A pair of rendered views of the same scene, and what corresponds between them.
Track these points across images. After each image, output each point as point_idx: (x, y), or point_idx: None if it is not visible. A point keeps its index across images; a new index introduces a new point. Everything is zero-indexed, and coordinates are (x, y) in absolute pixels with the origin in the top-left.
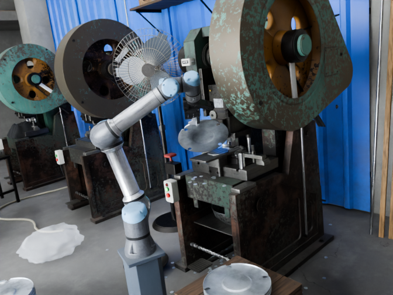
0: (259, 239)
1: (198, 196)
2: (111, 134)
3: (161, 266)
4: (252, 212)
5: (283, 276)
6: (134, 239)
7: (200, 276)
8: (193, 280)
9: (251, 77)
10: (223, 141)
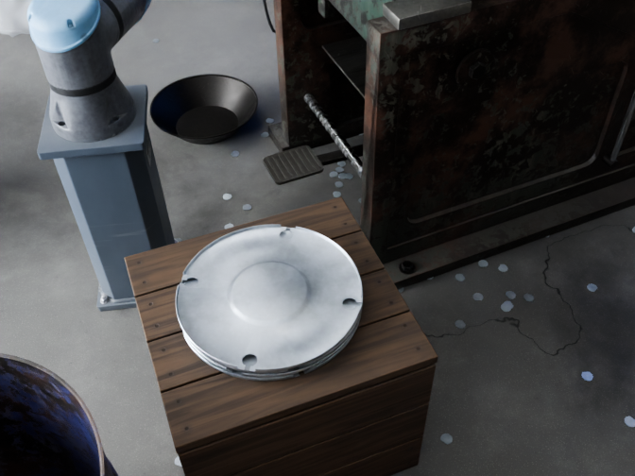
0: (451, 155)
1: None
2: None
3: (140, 168)
4: (438, 85)
5: (408, 311)
6: (59, 92)
7: (308, 178)
8: (288, 183)
9: None
10: None
